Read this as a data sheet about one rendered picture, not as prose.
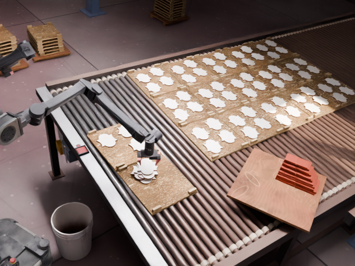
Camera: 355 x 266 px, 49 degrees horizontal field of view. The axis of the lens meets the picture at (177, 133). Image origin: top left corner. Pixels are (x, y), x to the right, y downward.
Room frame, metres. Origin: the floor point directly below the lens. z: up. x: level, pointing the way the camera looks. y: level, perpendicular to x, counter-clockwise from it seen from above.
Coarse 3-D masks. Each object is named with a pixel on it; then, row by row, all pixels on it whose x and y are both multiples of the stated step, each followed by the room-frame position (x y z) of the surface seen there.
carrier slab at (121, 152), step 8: (112, 128) 2.17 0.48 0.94; (88, 136) 2.05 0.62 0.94; (96, 136) 2.06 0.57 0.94; (120, 136) 2.09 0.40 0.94; (96, 144) 1.98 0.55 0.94; (120, 144) 2.01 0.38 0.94; (104, 152) 1.91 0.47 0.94; (112, 152) 1.92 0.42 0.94; (120, 152) 1.93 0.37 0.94; (128, 152) 1.94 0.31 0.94; (136, 152) 1.95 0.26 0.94; (112, 160) 1.84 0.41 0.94; (120, 160) 1.85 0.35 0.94; (128, 160) 1.86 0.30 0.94; (136, 160) 1.87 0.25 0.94
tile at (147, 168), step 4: (144, 160) 1.82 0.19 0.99; (148, 160) 1.83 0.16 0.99; (144, 164) 1.79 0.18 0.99; (148, 164) 1.79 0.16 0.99; (152, 164) 1.80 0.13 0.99; (140, 168) 1.74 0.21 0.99; (144, 168) 1.75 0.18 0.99; (148, 168) 1.75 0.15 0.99; (152, 168) 1.76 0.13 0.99; (144, 172) 1.72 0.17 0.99; (148, 172) 1.72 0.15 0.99; (152, 172) 1.73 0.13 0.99
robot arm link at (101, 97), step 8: (96, 88) 1.89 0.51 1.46; (96, 96) 1.86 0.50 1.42; (104, 96) 1.89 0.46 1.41; (104, 104) 1.84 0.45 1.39; (112, 104) 1.85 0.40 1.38; (112, 112) 1.81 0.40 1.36; (120, 112) 1.82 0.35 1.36; (120, 120) 1.78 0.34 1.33; (128, 120) 1.79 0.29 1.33; (128, 128) 1.75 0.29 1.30; (136, 128) 1.75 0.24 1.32; (136, 136) 1.72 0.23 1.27
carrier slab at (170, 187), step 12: (132, 168) 1.79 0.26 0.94; (168, 168) 1.83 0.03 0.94; (132, 180) 1.68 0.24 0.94; (156, 180) 1.71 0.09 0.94; (168, 180) 1.72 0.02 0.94; (180, 180) 1.74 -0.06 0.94; (144, 192) 1.60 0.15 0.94; (156, 192) 1.61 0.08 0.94; (168, 192) 1.63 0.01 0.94; (180, 192) 1.64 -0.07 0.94; (144, 204) 1.51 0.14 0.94; (156, 204) 1.52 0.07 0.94; (168, 204) 1.53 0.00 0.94
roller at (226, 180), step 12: (132, 84) 2.82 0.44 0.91; (144, 96) 2.66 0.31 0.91; (156, 108) 2.51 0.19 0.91; (168, 120) 2.37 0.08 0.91; (180, 132) 2.24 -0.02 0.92; (192, 144) 2.13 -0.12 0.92; (204, 156) 2.01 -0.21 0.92; (216, 168) 1.91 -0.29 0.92; (228, 180) 1.81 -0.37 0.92; (264, 216) 1.55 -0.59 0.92; (276, 228) 1.47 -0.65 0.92
